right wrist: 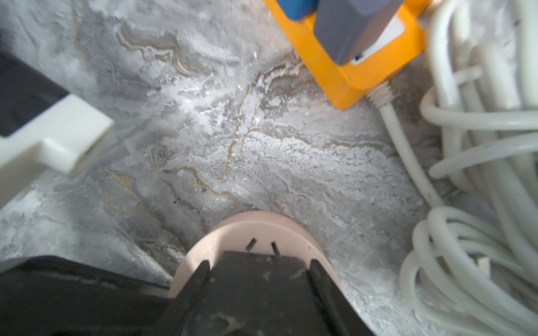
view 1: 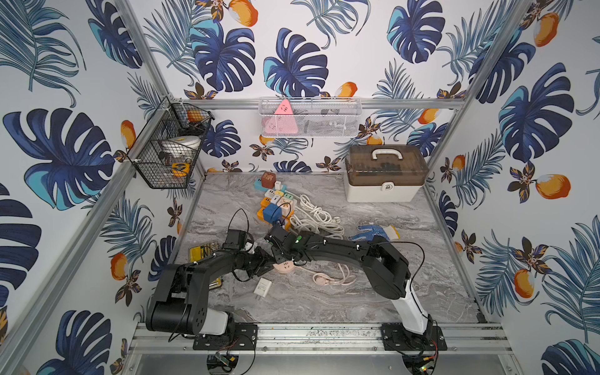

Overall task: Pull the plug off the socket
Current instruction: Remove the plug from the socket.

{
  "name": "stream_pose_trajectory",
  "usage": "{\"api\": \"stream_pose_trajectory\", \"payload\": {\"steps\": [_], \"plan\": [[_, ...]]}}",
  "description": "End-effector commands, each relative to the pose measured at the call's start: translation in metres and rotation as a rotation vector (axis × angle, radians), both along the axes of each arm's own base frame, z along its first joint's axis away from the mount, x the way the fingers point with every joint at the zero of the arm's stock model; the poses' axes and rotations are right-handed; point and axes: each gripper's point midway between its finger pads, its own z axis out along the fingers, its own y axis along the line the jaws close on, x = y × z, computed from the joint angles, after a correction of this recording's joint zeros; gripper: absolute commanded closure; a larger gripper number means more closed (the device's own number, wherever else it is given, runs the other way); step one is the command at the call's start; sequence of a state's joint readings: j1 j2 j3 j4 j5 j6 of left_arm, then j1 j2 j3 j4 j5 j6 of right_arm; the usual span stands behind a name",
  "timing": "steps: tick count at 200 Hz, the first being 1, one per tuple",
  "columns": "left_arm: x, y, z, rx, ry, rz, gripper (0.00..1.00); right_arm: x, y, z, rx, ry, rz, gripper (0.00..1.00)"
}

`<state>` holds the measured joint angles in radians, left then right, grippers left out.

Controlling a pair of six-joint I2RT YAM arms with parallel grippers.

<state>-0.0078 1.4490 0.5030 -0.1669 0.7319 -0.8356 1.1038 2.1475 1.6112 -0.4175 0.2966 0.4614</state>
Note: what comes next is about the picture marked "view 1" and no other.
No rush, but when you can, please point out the round pink power socket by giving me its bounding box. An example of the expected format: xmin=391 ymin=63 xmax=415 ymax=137
xmin=273 ymin=261 xmax=296 ymax=274

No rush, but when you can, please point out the white charger plug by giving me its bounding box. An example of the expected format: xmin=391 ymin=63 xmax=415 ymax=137
xmin=254 ymin=277 xmax=273 ymax=298

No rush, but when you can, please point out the white cable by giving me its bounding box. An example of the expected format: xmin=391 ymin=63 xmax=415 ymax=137
xmin=289 ymin=194 xmax=346 ymax=238

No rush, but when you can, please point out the blue cube adapter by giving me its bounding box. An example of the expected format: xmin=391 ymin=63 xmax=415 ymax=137
xmin=262 ymin=203 xmax=284 ymax=224

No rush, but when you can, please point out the orange power strip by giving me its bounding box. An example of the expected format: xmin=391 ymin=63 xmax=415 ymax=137
xmin=257 ymin=197 xmax=295 ymax=230

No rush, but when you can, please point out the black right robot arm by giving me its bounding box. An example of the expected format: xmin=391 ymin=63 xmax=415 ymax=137
xmin=265 ymin=225 xmax=433 ymax=337

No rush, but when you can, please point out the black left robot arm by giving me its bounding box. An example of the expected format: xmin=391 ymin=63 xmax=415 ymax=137
xmin=145 ymin=247 xmax=275 ymax=336

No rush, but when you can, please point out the white cube adapter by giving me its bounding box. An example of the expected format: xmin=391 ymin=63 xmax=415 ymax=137
xmin=277 ymin=197 xmax=295 ymax=217

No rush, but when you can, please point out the teal power strip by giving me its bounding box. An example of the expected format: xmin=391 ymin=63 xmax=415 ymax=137
xmin=253 ymin=177 xmax=287 ymax=193

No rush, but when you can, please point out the brown cube adapter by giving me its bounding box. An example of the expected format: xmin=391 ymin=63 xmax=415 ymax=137
xmin=260 ymin=172 xmax=278 ymax=189

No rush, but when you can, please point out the blue dotted work glove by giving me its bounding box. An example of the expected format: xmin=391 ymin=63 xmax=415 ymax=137
xmin=348 ymin=224 xmax=400 ymax=242

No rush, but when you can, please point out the white brown storage box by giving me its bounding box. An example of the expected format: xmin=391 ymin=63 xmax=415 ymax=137
xmin=344 ymin=145 xmax=429 ymax=203

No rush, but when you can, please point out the yellow tape measure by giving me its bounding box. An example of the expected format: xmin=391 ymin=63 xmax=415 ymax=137
xmin=171 ymin=159 xmax=192 ymax=178

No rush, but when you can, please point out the pink triangle object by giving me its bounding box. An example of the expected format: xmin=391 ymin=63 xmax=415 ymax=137
xmin=262 ymin=99 xmax=298 ymax=137

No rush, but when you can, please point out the white item in basket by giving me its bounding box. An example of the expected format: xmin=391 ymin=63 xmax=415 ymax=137
xmin=161 ymin=135 xmax=201 ymax=156

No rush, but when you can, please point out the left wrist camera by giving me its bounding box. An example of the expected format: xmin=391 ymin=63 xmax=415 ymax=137
xmin=222 ymin=229 xmax=248 ymax=252

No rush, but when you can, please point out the pink socket cable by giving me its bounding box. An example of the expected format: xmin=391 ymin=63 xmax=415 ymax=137
xmin=294 ymin=262 xmax=358 ymax=287

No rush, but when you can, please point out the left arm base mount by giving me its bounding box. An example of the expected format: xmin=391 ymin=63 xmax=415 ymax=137
xmin=192 ymin=322 xmax=259 ymax=352

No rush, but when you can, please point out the aluminium front rail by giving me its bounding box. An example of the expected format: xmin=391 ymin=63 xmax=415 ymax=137
xmin=130 ymin=323 xmax=513 ymax=356

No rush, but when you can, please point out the clear wall shelf basket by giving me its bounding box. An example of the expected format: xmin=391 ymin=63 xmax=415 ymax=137
xmin=258 ymin=98 xmax=364 ymax=138

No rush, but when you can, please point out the black wire basket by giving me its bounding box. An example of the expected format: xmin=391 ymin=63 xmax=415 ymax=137
xmin=126 ymin=98 xmax=215 ymax=190

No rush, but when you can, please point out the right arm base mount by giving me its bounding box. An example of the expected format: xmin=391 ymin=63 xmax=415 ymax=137
xmin=381 ymin=322 xmax=448 ymax=353

